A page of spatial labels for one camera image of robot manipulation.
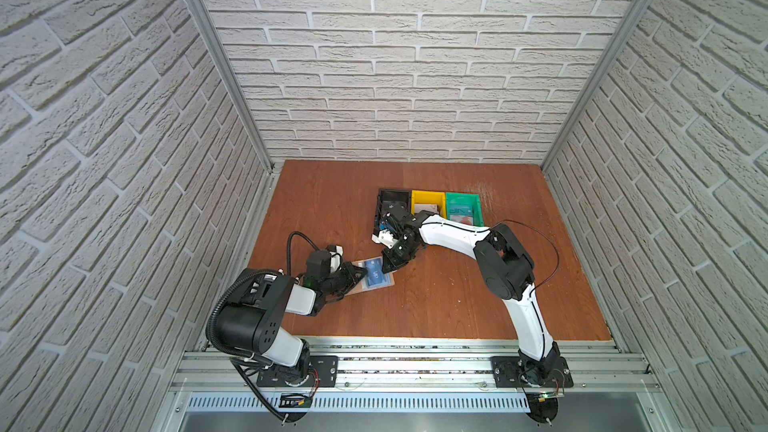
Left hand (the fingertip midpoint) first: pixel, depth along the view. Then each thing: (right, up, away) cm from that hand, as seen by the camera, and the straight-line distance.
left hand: (368, 268), depth 90 cm
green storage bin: (+36, +22, +23) cm, 48 cm away
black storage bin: (+7, +21, +17) cm, 27 cm away
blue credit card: (+2, -2, 0) cm, 3 cm away
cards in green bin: (+32, +16, +13) cm, 38 cm away
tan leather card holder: (-2, -5, -3) cm, 6 cm away
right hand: (+5, 0, +1) cm, 5 cm away
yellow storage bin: (+20, +22, +12) cm, 32 cm away
